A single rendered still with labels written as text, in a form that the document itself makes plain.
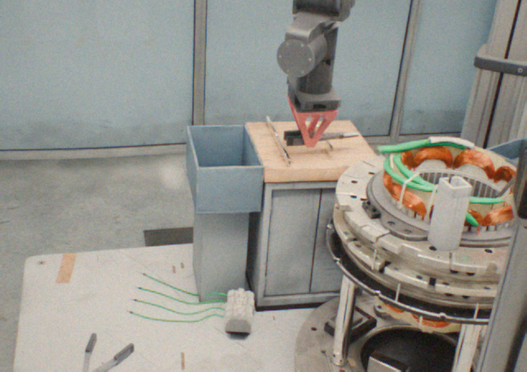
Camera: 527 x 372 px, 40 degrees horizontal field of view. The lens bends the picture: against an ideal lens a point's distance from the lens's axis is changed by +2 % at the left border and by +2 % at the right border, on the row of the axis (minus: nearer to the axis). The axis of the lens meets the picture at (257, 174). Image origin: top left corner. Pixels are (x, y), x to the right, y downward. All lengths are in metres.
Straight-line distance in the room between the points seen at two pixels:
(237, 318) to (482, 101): 0.64
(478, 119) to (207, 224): 0.59
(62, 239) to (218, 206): 1.84
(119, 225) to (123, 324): 1.77
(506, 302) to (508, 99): 0.97
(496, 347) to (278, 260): 0.75
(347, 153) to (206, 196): 0.25
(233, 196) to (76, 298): 0.35
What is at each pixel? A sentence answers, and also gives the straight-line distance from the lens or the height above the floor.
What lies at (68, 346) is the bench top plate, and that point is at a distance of 1.23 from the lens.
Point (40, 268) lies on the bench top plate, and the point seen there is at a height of 0.78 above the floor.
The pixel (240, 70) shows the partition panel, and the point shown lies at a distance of 3.29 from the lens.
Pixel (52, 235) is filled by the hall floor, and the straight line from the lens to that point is 2.98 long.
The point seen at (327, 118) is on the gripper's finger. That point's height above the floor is 1.15.
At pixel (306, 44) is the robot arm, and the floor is 1.28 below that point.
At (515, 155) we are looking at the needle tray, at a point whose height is 1.03.
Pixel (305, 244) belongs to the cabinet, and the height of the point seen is 0.91.
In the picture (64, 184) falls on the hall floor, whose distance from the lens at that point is 3.34.
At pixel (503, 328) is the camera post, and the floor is 1.27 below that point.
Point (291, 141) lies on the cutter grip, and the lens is 1.16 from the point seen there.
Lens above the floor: 1.57
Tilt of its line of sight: 27 degrees down
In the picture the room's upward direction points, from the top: 4 degrees clockwise
